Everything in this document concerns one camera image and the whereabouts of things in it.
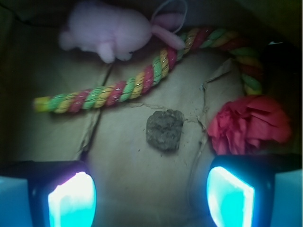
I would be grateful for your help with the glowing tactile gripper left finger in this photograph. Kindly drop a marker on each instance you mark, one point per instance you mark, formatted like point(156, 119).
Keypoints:
point(46, 194)

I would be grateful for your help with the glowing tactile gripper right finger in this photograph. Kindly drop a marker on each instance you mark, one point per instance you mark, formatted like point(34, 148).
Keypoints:
point(256, 190)

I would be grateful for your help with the grey-brown rock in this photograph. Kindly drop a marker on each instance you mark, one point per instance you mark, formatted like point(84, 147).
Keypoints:
point(164, 128)

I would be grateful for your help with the red fabric flower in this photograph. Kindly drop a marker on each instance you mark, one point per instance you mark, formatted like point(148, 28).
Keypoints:
point(241, 126)

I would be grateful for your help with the brown paper bag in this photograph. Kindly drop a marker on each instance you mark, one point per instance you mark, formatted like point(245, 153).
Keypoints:
point(137, 184)

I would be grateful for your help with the pink plush bunny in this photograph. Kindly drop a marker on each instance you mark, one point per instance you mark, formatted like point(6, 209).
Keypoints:
point(114, 33)

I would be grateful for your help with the multicolour twisted rope toy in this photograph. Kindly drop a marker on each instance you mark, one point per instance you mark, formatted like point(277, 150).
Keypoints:
point(197, 38)

